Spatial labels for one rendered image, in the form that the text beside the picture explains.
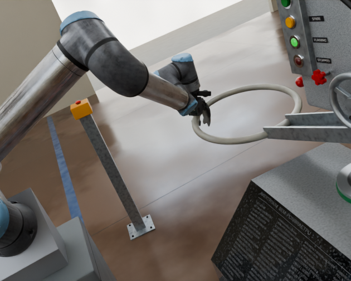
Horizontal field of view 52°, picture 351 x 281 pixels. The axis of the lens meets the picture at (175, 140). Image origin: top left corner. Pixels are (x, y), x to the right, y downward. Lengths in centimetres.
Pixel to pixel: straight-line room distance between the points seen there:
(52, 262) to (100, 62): 75
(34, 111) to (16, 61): 608
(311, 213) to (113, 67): 71
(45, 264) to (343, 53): 113
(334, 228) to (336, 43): 50
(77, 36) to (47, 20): 613
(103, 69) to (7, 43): 621
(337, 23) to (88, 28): 61
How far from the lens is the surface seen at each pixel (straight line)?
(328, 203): 119
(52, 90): 108
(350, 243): 106
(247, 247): 130
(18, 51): 716
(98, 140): 246
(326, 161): 136
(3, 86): 724
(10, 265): 141
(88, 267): 134
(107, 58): 98
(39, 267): 140
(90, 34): 102
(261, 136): 143
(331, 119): 130
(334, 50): 92
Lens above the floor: 163
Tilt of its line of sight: 24 degrees down
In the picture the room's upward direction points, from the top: 22 degrees counter-clockwise
